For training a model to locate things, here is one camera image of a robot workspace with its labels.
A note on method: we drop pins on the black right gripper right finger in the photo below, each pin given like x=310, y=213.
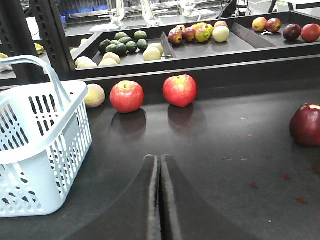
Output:
x=185, y=215

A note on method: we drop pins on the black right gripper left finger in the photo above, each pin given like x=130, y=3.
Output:
x=134, y=215

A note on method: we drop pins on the light blue plastic basket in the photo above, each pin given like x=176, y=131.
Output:
x=44, y=138

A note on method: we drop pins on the black wooden display stand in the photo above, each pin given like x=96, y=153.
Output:
x=232, y=143

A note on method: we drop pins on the bright red apple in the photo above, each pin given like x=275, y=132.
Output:
x=180, y=90
x=127, y=96

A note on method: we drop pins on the pale peach fruit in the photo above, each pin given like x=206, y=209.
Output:
x=95, y=96

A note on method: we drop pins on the dark red apple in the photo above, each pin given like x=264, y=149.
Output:
x=304, y=127

